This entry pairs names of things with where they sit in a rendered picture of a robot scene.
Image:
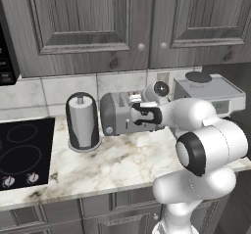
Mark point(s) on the grey wall cupboard door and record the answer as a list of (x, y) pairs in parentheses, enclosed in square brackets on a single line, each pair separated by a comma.
[(81, 25), (202, 19)]

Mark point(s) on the toaster lever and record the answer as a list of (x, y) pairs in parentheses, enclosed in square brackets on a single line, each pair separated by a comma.
[(127, 125)]

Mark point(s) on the grey drawer front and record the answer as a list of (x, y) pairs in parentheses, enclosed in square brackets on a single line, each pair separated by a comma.
[(134, 197), (62, 210)]

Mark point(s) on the wall power outlet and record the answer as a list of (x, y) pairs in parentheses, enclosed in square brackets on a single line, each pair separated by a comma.
[(162, 78)]

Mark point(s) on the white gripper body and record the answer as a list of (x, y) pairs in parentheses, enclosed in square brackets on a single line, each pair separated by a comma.
[(136, 113)]

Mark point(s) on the small round base cupboard knob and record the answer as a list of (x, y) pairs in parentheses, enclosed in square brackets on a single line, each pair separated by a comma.
[(156, 216)]

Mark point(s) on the hob knob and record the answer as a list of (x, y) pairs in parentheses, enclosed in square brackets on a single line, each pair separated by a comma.
[(8, 180), (32, 178)]

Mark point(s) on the paper towel holder with roll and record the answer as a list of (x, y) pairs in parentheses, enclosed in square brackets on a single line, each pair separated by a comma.
[(83, 120)]

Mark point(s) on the black hob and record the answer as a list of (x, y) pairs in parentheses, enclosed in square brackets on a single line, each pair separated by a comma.
[(23, 153)]

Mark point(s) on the round white cupboard knob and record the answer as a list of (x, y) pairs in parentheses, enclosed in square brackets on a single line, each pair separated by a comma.
[(141, 47), (163, 45)]

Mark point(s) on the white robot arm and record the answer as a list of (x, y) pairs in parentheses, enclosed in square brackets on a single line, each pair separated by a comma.
[(209, 140)]

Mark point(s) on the silver toaster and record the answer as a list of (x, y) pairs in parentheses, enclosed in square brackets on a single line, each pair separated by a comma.
[(114, 114)]

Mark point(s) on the black microwave oven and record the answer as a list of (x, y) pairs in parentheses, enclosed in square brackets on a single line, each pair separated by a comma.
[(6, 48)]

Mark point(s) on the grey base cupboard door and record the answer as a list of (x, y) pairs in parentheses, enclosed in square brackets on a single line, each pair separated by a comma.
[(124, 220)]

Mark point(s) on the pale bread slice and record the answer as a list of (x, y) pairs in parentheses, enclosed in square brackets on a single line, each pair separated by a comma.
[(134, 97)]

